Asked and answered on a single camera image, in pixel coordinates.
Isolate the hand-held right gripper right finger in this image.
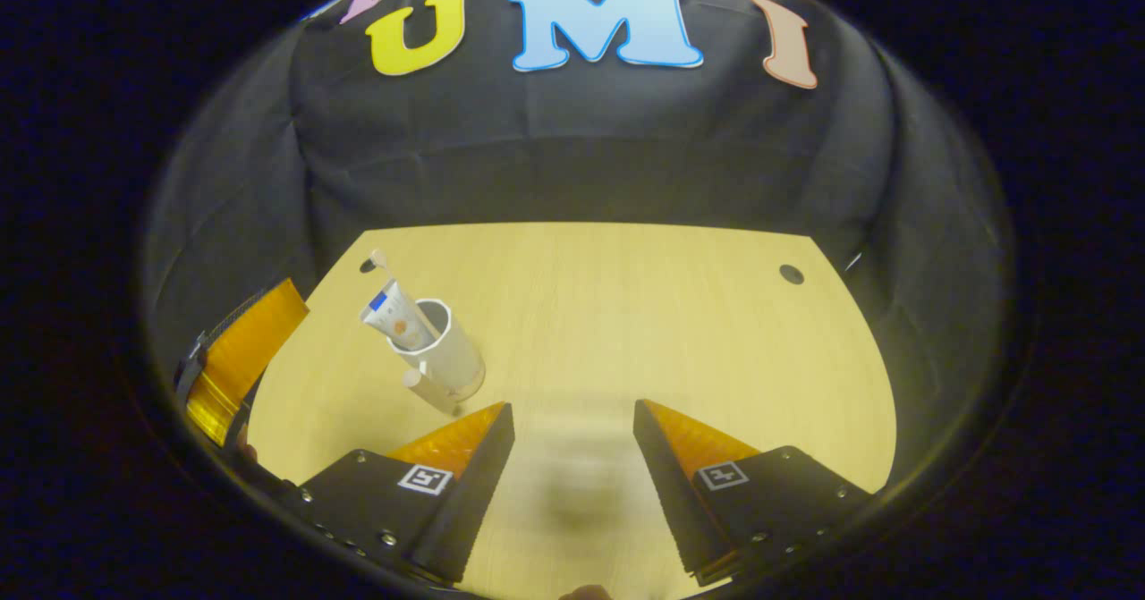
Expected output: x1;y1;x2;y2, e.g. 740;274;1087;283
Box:
633;398;873;587

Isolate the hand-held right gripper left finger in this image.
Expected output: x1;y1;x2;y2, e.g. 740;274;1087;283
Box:
277;401;516;585

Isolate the white toothpaste tube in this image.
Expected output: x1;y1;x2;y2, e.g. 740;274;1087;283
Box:
360;280;441;351

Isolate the white cup with wooden handle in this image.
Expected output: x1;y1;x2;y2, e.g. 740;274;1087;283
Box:
387;298;487;418

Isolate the light wooden desktop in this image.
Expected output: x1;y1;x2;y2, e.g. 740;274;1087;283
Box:
246;222;898;600

